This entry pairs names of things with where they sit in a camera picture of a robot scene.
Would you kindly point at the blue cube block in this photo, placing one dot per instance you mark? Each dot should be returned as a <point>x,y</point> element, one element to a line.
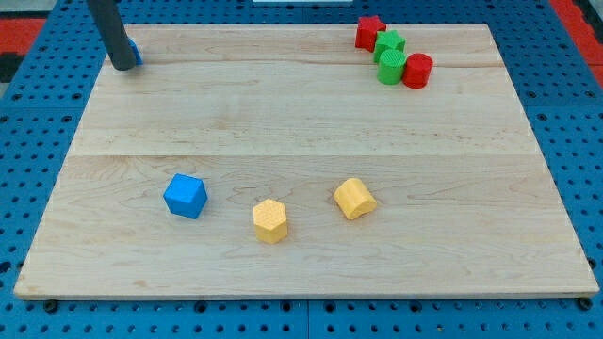
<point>185,196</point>

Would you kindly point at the yellow half-round block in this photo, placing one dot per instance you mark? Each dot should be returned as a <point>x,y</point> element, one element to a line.
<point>354,199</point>

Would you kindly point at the red star block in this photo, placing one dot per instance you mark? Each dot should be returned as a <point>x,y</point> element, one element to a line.
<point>367,30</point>

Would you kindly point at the blue triangle block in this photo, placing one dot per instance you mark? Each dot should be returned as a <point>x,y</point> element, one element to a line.
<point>135,50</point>

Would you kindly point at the yellow hexagon block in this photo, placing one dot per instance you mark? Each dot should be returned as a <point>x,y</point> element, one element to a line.
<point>270,221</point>

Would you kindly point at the dark grey cylindrical robot stick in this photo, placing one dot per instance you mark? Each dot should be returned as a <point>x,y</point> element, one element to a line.
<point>111,29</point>

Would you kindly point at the light wooden board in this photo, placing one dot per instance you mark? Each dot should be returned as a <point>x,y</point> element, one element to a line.
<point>466,206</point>

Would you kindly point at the green star block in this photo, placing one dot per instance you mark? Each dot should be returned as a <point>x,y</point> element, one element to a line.
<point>386,40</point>

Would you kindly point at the red cylinder block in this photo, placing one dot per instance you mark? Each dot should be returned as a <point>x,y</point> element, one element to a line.
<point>417,71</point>

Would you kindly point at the green cylinder block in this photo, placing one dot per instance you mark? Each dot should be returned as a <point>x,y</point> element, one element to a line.
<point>391,66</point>

